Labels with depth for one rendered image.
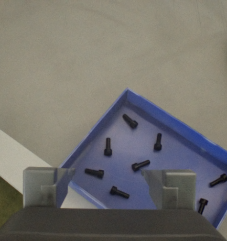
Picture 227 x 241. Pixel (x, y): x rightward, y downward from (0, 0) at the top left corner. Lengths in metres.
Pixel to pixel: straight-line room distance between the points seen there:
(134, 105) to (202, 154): 0.08
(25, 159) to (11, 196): 0.97
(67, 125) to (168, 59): 0.13
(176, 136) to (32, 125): 0.13
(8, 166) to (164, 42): 0.20
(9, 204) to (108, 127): 0.99
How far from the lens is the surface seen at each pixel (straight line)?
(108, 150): 0.27
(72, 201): 0.27
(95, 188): 0.27
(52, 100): 0.31
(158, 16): 0.38
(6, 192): 1.27
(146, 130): 0.29
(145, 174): 0.17
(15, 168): 0.29
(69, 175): 0.15
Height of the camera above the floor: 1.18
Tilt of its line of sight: 63 degrees down
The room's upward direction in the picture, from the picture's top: 4 degrees clockwise
